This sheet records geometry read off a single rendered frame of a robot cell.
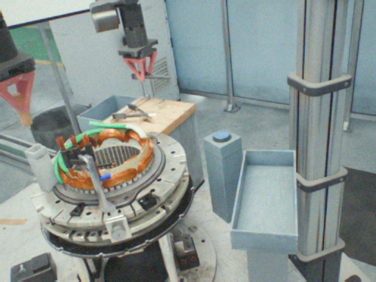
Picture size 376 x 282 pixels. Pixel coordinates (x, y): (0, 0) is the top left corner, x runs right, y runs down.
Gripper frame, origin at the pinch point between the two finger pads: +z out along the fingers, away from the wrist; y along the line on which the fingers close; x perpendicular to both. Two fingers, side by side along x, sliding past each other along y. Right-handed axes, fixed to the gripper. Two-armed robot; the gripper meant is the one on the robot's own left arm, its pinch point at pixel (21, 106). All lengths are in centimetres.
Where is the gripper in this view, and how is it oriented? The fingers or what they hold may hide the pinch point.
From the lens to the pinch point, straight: 70.2
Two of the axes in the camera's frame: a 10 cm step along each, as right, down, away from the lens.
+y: 7.4, 3.4, -5.7
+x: 6.6, -5.0, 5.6
